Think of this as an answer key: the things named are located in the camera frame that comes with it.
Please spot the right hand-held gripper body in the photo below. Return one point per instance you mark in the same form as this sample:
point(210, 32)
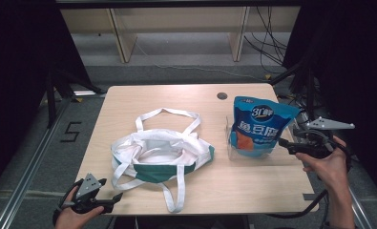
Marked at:
point(316, 148)

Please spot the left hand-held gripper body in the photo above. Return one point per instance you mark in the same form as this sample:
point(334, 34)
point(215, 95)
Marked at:
point(87, 191)

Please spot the clear plastic box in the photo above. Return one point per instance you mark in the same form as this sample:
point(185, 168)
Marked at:
point(284, 152)

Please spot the blue snack packet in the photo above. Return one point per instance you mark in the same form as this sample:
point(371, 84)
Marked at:
point(259, 127)

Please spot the white tote bag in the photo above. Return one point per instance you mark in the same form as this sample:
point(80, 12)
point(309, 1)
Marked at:
point(157, 152)

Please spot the person's right hand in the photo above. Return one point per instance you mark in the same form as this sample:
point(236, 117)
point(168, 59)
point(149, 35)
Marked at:
point(330, 171)

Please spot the person's left hand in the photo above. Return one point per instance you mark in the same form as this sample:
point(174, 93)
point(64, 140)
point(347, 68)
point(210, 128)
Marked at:
point(70, 219)

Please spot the black metal stand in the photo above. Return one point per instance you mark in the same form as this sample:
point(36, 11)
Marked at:
point(52, 101)
point(309, 92)

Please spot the yellow floor tape piece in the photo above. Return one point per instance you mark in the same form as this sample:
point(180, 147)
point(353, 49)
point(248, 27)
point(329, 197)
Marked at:
point(78, 99)
point(268, 77)

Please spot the black curtain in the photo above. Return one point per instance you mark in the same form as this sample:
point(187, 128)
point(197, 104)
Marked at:
point(17, 79)
point(361, 63)

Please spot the light wooden shelf unit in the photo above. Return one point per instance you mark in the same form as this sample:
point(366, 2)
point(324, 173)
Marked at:
point(125, 41)

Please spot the aluminium floor rail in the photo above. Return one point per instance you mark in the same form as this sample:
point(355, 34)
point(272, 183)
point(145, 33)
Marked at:
point(361, 210)
point(27, 175)

